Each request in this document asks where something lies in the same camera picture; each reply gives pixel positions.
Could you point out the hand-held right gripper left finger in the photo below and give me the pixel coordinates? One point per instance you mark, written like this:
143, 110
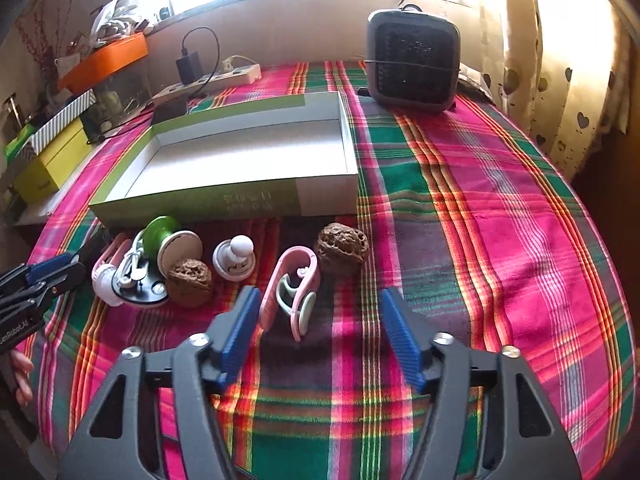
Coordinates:
240, 330

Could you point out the grey space heater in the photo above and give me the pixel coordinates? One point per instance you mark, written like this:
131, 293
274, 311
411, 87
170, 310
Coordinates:
412, 60

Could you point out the black smartphone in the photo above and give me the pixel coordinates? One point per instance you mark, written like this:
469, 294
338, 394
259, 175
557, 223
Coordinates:
170, 110

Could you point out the white knob stamp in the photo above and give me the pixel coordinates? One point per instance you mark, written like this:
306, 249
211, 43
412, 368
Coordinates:
234, 257

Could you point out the red berry branches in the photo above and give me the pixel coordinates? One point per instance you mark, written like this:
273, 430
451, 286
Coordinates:
42, 30

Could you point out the beige power strip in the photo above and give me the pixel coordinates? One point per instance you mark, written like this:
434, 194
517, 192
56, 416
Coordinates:
235, 76

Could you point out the white plastic bag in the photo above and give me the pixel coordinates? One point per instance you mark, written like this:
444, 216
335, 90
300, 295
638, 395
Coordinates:
117, 17

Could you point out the plaid cloth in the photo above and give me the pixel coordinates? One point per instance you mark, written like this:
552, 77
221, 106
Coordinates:
475, 210

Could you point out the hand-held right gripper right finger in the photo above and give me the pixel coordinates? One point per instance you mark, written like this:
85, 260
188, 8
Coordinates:
400, 330

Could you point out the glass tank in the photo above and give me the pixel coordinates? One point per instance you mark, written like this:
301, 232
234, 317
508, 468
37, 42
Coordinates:
120, 91

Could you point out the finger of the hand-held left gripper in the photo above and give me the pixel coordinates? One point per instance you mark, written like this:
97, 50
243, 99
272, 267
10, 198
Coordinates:
65, 280
47, 266

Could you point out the yellow box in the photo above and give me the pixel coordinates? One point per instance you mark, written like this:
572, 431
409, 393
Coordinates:
55, 160

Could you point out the heart print curtain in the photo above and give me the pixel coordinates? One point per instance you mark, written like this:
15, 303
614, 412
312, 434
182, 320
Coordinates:
550, 85

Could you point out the green packet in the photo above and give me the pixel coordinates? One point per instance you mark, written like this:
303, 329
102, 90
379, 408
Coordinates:
20, 140

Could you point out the orange box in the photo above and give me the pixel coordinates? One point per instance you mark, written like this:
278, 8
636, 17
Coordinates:
110, 62

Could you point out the white bottle cap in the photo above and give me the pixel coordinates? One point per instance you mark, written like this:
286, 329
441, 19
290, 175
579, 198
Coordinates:
107, 285

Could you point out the black white disc gadget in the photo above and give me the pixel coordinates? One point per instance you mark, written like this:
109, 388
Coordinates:
145, 294

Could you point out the brown walnut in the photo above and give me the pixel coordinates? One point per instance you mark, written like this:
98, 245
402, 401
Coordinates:
190, 282
340, 247

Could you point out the green white cardboard box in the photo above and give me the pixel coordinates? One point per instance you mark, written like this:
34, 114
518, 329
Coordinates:
240, 160

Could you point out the pink clip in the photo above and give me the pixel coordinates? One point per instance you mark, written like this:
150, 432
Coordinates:
292, 260
107, 255

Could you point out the black charger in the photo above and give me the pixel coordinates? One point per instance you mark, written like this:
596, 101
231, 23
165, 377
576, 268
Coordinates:
187, 67

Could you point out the person's left hand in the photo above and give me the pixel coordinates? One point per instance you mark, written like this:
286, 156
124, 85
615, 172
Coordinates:
21, 372

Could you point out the white plug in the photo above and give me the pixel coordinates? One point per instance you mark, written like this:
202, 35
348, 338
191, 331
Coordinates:
228, 64

